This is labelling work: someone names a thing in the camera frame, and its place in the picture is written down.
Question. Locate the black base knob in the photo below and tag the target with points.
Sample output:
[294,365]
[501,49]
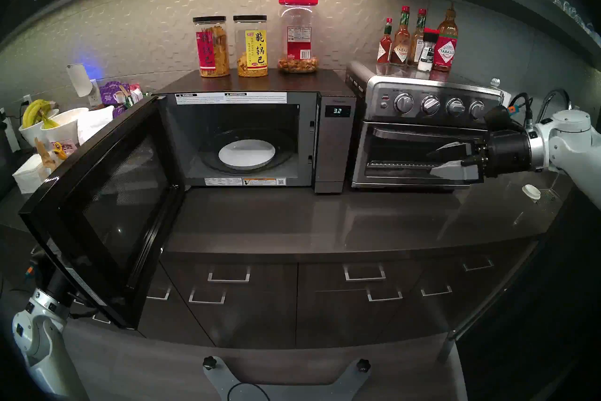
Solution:
[362,365]
[209,363]

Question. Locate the steel kitchen sink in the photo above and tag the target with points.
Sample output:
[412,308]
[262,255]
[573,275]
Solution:
[549,198]

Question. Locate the green and white sachets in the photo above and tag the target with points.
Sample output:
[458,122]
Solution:
[134,92]

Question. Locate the black built-in appliance front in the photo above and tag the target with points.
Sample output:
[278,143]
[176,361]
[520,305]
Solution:
[516,348]

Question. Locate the orange Tabasco sauce bottle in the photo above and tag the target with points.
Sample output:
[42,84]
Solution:
[401,47]

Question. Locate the row of clear glasses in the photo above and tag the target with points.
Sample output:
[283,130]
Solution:
[570,10]

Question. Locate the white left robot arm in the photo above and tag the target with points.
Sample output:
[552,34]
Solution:
[40,343]

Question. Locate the small red hot sauce bottle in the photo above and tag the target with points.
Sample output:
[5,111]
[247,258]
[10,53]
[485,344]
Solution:
[385,47]

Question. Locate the white sink plug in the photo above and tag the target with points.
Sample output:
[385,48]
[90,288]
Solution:
[531,192]

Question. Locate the grey robot base bracket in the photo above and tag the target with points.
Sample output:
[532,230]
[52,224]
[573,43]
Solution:
[310,394]

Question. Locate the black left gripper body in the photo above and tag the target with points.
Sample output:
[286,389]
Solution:
[56,280]

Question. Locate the chrome kitchen faucet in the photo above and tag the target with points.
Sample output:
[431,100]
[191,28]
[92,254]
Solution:
[558,97]

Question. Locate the glass microwave turntable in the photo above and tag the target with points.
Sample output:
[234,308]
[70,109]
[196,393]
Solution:
[286,146]

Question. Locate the snack jar red label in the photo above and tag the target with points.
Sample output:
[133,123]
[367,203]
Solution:
[211,52]

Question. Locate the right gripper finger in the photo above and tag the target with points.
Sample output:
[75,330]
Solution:
[460,171]
[455,150]

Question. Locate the dark lower drawer cabinet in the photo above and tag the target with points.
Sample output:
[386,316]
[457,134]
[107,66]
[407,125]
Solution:
[291,325]

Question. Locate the silver towel holder knob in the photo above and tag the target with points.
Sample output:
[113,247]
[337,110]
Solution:
[495,82]

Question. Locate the white napkin stack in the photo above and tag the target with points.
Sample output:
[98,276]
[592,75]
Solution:
[28,177]

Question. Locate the pink snack packet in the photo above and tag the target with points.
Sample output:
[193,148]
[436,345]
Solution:
[70,146]

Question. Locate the red capped spice shaker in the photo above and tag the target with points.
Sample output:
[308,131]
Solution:
[427,54]

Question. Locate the large red Tabasco bottle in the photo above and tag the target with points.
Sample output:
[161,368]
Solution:
[445,52]

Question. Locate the white ceramic plate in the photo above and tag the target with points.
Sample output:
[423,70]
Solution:
[246,155]

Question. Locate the black coffee machine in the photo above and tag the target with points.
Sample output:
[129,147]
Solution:
[3,165]

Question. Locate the large white bowl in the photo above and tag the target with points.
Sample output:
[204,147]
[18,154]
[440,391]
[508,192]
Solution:
[68,125]

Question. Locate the black glass microwave door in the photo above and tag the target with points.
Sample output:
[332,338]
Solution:
[117,207]

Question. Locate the white wall outlet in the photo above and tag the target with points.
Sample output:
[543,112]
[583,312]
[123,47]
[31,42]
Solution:
[95,97]
[26,99]

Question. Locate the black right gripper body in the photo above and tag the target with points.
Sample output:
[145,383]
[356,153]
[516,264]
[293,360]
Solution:
[509,153]

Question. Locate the clear jar red lid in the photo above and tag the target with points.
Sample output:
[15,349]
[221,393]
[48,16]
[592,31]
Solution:
[298,43]

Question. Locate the purple coffee bag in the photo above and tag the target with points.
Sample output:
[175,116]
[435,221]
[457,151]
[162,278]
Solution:
[110,93]

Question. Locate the snack jar yellow label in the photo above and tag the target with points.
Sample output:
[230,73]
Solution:
[251,50]

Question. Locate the silver toaster oven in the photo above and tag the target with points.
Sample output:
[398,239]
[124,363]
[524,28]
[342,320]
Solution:
[413,104]

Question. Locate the yellow banana bunch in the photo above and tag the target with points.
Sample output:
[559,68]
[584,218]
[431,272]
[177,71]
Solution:
[34,111]

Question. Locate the brown paper bag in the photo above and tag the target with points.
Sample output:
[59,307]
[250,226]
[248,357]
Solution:
[44,155]

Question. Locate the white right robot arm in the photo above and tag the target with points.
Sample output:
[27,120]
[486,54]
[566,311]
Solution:
[575,146]

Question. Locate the white paper napkin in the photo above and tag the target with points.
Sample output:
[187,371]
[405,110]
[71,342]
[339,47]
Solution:
[94,123]

